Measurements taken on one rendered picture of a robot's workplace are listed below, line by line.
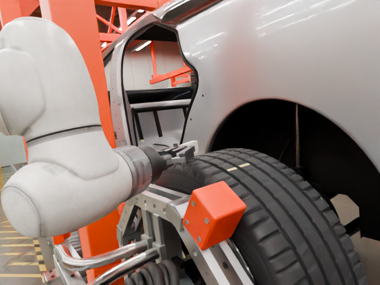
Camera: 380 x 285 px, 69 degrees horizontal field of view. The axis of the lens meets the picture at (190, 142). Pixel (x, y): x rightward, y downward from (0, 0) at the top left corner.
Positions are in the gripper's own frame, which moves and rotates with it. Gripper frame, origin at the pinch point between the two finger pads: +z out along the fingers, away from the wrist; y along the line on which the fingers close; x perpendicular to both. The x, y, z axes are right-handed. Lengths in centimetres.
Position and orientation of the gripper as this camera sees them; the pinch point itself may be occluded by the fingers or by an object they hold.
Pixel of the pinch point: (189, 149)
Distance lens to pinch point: 67.4
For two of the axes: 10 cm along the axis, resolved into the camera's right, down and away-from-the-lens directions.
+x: -1.1, -9.9, -1.2
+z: 4.8, -1.6, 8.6
